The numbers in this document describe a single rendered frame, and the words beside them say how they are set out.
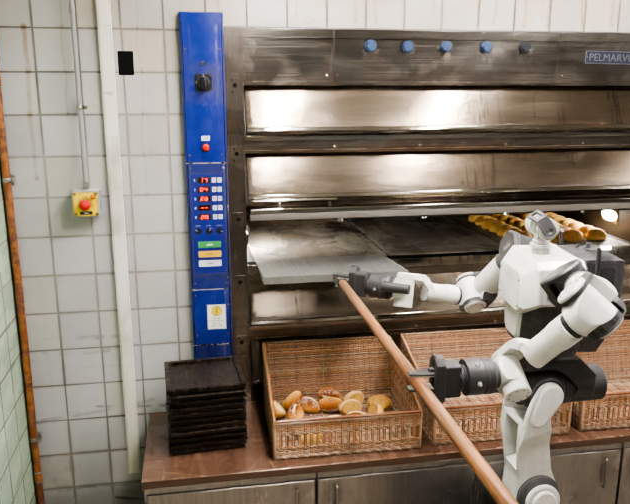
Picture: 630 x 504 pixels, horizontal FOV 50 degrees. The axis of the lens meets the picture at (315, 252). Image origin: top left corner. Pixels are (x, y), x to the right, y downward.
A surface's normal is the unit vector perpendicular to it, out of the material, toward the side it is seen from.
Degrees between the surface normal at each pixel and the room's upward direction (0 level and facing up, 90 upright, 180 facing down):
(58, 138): 90
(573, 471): 90
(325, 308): 70
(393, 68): 90
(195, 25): 90
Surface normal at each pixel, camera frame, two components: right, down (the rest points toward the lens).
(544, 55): 0.18, 0.23
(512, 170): 0.17, -0.11
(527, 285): -0.68, 0.09
